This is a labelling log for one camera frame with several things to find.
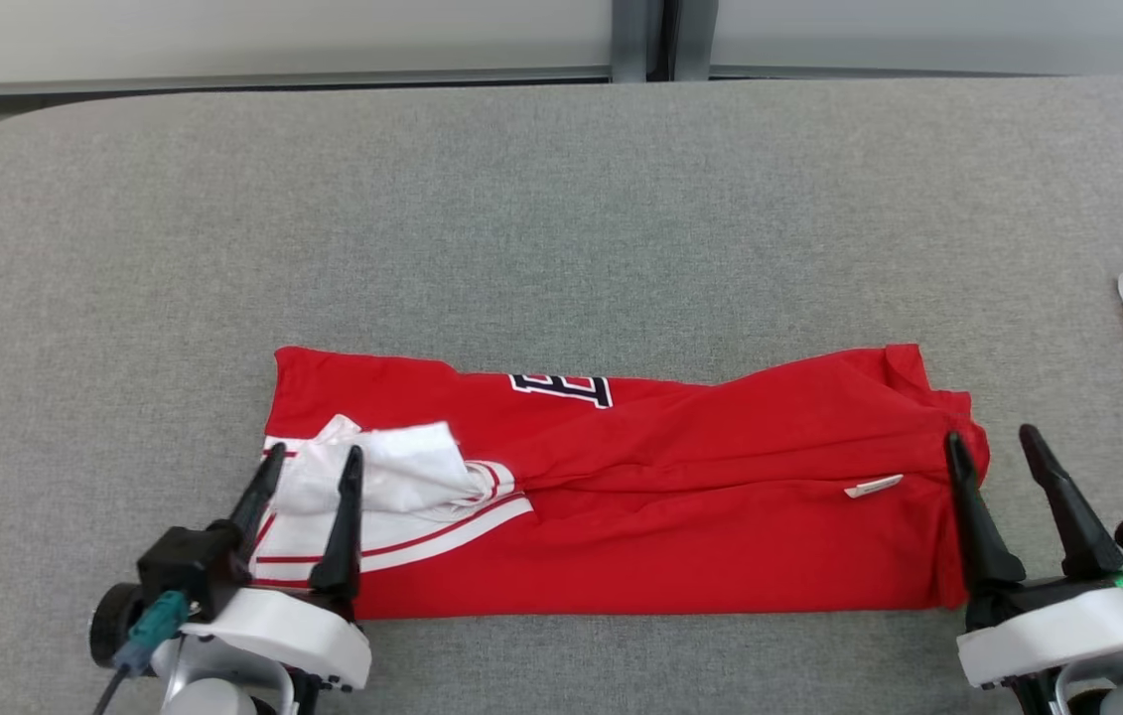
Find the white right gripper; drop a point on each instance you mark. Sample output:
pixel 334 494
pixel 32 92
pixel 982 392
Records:
pixel 1057 631

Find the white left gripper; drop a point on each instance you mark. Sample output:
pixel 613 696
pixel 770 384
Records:
pixel 303 631

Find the red white jersey shirt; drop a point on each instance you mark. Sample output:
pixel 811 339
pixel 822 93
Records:
pixel 670 526

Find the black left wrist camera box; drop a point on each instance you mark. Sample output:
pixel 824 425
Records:
pixel 189 566

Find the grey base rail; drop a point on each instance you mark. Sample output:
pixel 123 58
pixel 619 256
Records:
pixel 223 81

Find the grey partition post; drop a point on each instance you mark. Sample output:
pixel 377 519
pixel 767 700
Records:
pixel 635 40

